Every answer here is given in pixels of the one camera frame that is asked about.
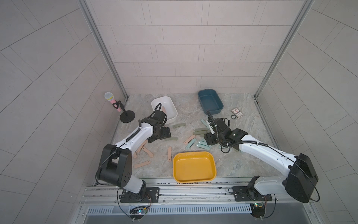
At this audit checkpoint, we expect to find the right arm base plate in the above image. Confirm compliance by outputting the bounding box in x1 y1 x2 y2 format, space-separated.
228 186 272 202

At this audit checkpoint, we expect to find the mint folding knife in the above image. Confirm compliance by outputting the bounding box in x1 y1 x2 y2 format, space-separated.
186 138 196 149
196 144 211 150

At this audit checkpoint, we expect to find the olive green folding knife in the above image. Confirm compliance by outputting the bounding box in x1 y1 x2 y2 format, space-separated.
172 123 186 128

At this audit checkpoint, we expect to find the pink toy microphone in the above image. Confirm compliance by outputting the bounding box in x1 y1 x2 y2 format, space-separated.
104 92 122 112

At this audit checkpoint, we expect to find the pink folding knife upright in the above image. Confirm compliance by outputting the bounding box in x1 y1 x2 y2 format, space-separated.
167 146 172 162

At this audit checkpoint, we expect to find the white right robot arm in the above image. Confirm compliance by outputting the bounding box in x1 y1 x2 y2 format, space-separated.
204 115 318 203

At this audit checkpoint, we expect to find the yellow storage box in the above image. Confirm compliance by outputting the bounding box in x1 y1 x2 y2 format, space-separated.
172 151 217 183

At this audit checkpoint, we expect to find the mint folding knife lower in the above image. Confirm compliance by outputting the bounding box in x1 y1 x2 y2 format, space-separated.
196 144 211 150

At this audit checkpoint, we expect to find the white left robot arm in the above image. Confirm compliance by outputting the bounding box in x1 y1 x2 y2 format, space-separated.
95 110 171 200

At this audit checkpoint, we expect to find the white storage box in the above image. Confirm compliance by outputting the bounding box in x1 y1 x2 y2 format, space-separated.
151 96 178 124

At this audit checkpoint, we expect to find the dark teal storage box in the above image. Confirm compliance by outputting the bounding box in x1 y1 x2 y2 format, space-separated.
198 89 224 115

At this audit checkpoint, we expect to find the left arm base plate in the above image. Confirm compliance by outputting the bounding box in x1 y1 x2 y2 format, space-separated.
118 187 160 203

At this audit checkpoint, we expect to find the pink folding knife centre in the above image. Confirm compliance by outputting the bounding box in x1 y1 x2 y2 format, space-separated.
184 135 196 145

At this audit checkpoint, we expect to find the pink folding knife front left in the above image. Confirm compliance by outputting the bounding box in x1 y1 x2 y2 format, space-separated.
133 160 151 169

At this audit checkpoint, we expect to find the black microphone stand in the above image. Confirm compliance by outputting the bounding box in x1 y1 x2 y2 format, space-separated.
113 100 135 123

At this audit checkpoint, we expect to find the mint folding knife centre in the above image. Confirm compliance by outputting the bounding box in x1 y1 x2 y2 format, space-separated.
186 138 196 149

